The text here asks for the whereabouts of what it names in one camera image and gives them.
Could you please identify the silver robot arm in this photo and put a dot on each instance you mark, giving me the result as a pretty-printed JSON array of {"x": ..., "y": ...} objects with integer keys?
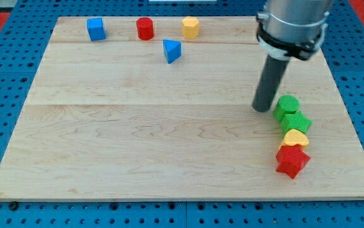
[{"x": 292, "y": 28}]

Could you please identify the yellow hexagon block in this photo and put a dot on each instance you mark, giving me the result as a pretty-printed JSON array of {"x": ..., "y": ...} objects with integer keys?
[{"x": 190, "y": 27}]

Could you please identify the light wooden board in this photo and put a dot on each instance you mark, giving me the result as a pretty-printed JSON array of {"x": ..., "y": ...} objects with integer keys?
[{"x": 113, "y": 121}]

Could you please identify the blue triangle block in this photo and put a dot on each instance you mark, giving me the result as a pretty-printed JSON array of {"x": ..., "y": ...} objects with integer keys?
[{"x": 171, "y": 50}]

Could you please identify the red cylinder block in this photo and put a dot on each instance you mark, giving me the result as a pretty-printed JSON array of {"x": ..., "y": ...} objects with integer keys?
[{"x": 145, "y": 28}]

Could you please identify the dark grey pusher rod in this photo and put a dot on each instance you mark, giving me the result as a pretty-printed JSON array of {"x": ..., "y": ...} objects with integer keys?
[{"x": 269, "y": 82}]

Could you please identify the green cylinder block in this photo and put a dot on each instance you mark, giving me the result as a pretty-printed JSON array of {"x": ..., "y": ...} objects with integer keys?
[{"x": 286, "y": 104}]

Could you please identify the yellow heart block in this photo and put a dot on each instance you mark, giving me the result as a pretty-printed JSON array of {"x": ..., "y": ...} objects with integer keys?
[{"x": 294, "y": 137}]

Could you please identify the green star block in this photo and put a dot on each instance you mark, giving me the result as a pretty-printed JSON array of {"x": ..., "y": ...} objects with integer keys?
[{"x": 297, "y": 121}]

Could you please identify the red star block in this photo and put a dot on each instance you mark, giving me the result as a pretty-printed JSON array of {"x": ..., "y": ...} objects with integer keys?
[{"x": 291, "y": 160}]

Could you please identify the blue cube block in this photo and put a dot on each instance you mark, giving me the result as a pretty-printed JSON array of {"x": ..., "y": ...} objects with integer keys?
[{"x": 95, "y": 29}]

